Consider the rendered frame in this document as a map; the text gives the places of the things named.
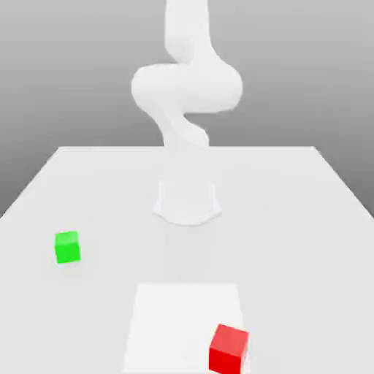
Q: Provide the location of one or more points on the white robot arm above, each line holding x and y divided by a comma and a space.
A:
187, 87

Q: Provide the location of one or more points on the small green cube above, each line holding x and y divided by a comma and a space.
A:
67, 247

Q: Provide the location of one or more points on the small red cube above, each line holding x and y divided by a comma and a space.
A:
228, 349

